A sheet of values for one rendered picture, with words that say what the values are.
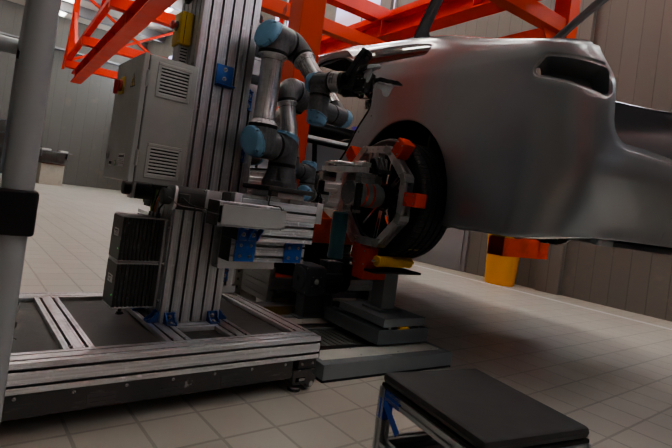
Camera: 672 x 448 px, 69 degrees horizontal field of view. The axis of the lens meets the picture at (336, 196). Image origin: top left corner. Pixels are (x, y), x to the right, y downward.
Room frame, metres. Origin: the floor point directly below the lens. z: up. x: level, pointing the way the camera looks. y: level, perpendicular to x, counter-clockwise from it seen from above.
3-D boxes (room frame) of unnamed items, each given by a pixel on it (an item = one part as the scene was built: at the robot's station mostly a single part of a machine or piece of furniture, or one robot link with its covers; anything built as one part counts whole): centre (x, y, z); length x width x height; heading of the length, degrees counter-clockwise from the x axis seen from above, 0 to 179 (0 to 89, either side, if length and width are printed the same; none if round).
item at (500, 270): (6.46, -2.31, 0.36); 0.47 x 0.45 x 0.72; 128
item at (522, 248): (4.34, -1.64, 0.69); 0.52 x 0.17 x 0.35; 125
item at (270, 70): (1.92, 0.32, 1.19); 0.15 x 0.12 x 0.55; 143
